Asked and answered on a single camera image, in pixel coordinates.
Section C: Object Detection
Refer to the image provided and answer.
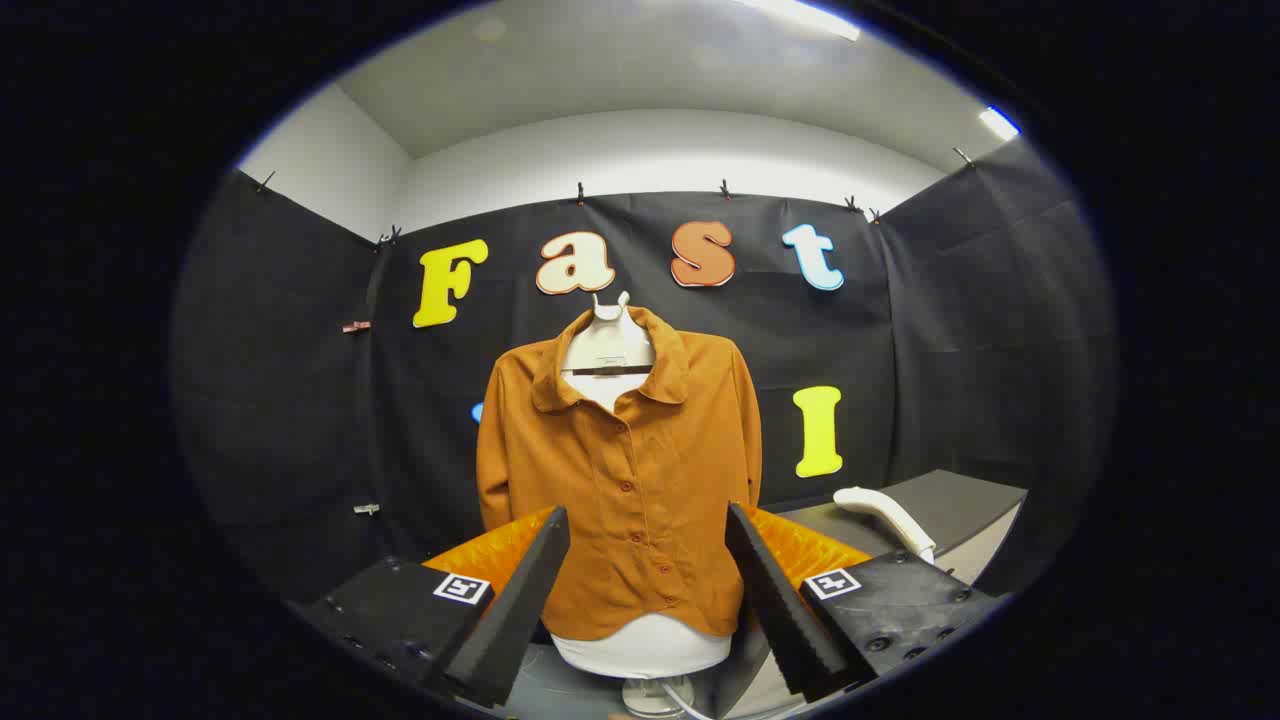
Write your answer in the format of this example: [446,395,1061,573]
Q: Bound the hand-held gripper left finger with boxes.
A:
[285,505,571,711]

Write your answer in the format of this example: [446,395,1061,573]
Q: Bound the long ceiling light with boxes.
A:
[735,0,861,41]

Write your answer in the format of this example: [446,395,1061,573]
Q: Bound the grey table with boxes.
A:
[775,470,1029,591]

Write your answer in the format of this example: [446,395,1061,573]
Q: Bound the white garment steamer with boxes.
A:
[833,486,938,566]

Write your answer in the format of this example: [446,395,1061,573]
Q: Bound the white garment form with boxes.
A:
[550,290,736,719]

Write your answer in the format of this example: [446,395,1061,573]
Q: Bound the black backdrop cloth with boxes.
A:
[172,140,1116,621]

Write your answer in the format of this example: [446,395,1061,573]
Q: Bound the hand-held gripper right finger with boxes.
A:
[725,502,1006,701]

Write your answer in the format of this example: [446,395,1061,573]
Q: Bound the orange button shirt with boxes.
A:
[476,305,763,641]

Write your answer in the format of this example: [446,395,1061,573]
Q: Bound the white steamer hose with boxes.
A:
[660,680,716,719]

